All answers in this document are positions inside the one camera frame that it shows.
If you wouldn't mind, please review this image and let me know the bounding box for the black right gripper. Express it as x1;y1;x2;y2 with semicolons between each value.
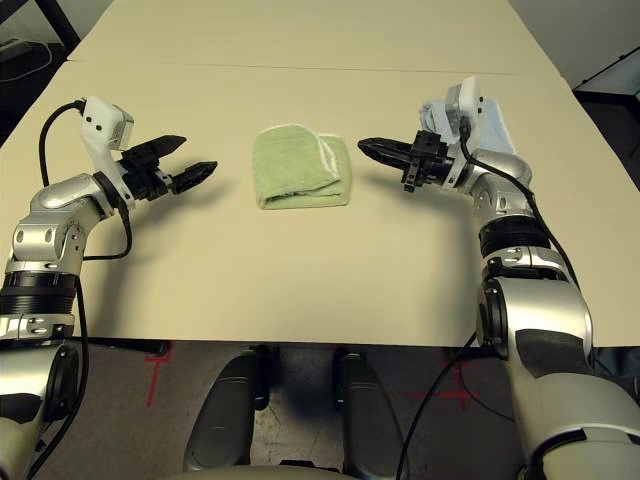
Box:
356;128;457;194

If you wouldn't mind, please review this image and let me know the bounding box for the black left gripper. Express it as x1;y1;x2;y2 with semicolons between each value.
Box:
119;134;219;201

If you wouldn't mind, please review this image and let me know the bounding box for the green towel with white trim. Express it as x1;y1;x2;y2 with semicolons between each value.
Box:
252;122;350;212

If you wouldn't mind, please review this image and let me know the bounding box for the folded light blue towel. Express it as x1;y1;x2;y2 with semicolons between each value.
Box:
419;98;519;157

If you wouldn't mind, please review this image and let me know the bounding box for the grey power adapter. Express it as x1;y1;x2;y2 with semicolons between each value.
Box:
0;38;32;62

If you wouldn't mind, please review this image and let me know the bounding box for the beige robot torso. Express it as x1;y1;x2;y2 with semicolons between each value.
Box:
174;464;351;480

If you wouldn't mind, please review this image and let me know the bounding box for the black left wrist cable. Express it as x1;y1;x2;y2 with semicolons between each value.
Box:
24;101;134;480

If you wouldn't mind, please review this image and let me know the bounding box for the thin black floor cable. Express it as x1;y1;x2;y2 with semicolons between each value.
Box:
458;368;512;417

